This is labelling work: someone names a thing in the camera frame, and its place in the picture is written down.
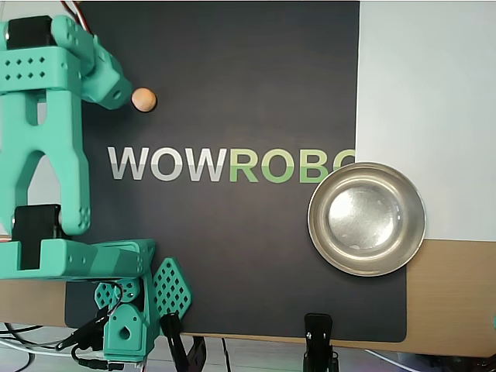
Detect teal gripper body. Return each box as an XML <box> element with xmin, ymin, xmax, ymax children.
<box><xmin>82</xmin><ymin>36</ymin><xmax>133</xmax><ymax>110</ymax></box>

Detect orange wooden ball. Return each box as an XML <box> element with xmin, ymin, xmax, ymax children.
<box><xmin>130</xmin><ymin>87</ymin><xmax>158</xmax><ymax>114</ymax></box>

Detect metal bowl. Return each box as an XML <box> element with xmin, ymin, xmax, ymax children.
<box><xmin>307</xmin><ymin>161</ymin><xmax>427</xmax><ymax>278</ymax></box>

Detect black WOWROBO mat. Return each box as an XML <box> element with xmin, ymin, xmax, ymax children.
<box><xmin>64</xmin><ymin>1</ymin><xmax>408</xmax><ymax>344</ymax></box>

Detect black table clamp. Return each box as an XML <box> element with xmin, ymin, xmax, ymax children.
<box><xmin>160</xmin><ymin>312</ymin><xmax>208</xmax><ymax>372</ymax></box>

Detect black barrel connector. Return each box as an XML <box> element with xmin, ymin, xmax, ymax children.
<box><xmin>71</xmin><ymin>346</ymin><xmax>126</xmax><ymax>371</ymax></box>

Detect red white black servo cable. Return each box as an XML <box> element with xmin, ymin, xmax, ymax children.
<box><xmin>60</xmin><ymin>0</ymin><xmax>96</xmax><ymax>38</ymax></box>

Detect black cable plug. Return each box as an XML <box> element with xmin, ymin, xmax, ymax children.
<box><xmin>56</xmin><ymin>315</ymin><xmax>109</xmax><ymax>352</ymax></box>

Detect white power cable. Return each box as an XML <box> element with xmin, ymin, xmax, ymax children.
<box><xmin>0</xmin><ymin>337</ymin><xmax>63</xmax><ymax>353</ymax></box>

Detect thin black hanging cable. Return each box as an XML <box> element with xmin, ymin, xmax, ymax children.
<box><xmin>220</xmin><ymin>337</ymin><xmax>232</xmax><ymax>372</ymax></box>

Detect white plug cable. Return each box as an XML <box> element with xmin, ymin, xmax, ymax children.
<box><xmin>363</xmin><ymin>348</ymin><xmax>406</xmax><ymax>366</ymax></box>

